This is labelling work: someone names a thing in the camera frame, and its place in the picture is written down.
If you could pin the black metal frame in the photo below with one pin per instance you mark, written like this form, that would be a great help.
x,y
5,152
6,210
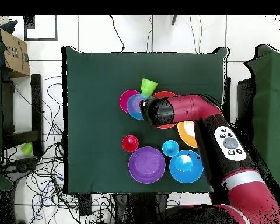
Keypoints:
x,y
36,105

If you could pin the large blue bowl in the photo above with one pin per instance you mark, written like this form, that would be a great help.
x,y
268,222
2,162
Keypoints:
x,y
189,175

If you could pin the small blue bowl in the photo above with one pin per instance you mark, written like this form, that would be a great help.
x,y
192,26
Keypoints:
x,y
134,107

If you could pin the red cup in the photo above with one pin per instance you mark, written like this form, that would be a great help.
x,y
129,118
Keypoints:
x,y
130,143

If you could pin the large yellow bowl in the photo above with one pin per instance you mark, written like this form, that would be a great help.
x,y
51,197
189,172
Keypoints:
x,y
185,135

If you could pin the dark grey rod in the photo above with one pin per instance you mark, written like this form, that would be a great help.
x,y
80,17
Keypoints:
x,y
174,19

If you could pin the cardboard box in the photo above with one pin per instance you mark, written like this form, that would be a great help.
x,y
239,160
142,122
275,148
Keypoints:
x,y
16,56

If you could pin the black box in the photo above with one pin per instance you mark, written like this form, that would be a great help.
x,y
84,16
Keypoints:
x,y
245,100

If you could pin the light green plastic cup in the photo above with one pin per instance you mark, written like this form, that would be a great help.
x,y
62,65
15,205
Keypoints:
x,y
26,148

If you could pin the grey square frame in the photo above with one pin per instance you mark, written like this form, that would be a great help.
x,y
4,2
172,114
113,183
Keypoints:
x,y
29,23

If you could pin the orange bowl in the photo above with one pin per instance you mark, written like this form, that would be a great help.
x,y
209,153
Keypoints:
x,y
163,94

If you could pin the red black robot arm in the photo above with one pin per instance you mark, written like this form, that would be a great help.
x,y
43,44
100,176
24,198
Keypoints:
x,y
252,203

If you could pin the pink bowl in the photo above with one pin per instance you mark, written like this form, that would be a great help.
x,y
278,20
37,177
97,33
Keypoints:
x,y
123,101

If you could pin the dark grey caster foot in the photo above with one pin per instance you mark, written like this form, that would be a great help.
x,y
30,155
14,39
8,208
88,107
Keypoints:
x,y
21,166

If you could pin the blue cup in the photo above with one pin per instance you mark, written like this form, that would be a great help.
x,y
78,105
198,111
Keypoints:
x,y
170,148

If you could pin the purple bowl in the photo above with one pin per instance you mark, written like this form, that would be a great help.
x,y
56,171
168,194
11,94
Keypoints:
x,y
147,165

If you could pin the dark green tablecloth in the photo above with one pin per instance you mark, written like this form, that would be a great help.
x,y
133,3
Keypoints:
x,y
95,151

